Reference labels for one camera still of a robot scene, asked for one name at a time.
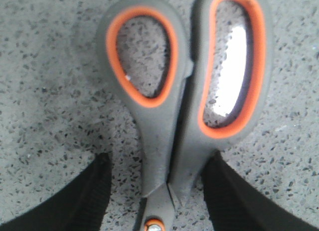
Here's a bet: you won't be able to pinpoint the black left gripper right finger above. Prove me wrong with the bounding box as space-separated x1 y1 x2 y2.
202 152 317 231

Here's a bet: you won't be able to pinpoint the grey orange handled scissors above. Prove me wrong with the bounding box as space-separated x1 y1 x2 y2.
97 0 271 231

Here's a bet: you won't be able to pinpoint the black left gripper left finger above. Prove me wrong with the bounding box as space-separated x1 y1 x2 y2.
0 153 112 231

